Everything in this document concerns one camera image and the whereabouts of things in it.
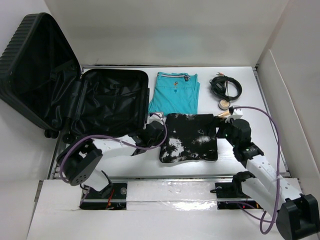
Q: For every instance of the black hard-shell suitcase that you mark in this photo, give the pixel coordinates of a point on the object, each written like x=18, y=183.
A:
x=41, y=78

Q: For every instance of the turquoise shorts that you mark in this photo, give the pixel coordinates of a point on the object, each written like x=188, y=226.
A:
x=175, y=93

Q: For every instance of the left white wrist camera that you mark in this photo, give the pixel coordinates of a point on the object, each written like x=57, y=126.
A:
x=156, y=116

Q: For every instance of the black white tie-dye shirt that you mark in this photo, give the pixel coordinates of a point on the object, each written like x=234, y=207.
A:
x=190, y=137

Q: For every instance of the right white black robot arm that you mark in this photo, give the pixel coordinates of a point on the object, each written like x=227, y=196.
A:
x=295, y=215

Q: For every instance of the round beige powder compact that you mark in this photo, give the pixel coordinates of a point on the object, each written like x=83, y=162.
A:
x=223, y=104

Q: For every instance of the gold makeup brush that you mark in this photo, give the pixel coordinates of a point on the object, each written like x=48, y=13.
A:
x=224, y=114

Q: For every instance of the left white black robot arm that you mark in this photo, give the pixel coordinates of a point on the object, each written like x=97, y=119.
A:
x=79, y=162

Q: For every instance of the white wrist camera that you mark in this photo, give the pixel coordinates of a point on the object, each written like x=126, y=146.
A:
x=235, y=112
x=156, y=116

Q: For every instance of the black wired headphones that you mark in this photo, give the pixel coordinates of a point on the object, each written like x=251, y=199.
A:
x=219, y=86

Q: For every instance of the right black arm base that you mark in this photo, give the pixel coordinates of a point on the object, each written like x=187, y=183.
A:
x=229, y=199

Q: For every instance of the silver aluminium rail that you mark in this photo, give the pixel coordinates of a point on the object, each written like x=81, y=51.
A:
x=56, y=176

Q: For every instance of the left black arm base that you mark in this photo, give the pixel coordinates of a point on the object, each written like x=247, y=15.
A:
x=116, y=199

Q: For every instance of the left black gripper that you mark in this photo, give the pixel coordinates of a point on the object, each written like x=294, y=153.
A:
x=162, y=136

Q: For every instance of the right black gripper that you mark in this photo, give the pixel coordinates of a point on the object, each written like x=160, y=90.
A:
x=220, y=123

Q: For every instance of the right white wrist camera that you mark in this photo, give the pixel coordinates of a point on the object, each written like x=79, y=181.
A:
x=235, y=112

